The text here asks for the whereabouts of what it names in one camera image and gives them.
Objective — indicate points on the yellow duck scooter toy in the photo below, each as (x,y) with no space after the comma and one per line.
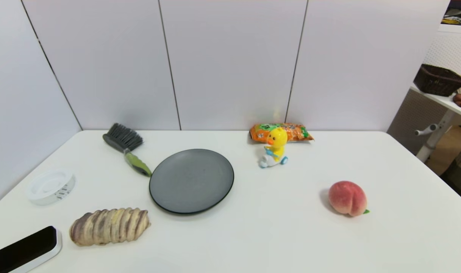
(277,138)

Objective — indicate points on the dark grey round plate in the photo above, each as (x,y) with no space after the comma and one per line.
(191,181)

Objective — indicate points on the orange snack bag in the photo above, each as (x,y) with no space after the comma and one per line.
(296,132)

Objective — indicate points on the pink peach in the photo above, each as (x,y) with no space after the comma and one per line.
(347,198)

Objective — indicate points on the striped brown bread loaf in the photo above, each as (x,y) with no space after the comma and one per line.
(109,226)

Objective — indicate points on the white round slotted container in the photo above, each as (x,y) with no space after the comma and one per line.
(50,187)

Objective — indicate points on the white side table with crank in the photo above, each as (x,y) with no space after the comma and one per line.
(442,100)

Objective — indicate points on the dark brown wicker basket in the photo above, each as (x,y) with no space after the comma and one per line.
(438,81)

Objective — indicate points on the brown cardboard box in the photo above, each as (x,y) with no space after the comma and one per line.
(450,148)

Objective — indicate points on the black and white device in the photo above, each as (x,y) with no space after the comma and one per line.
(22,252)

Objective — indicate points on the white perforated panel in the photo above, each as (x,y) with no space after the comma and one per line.
(452,47)

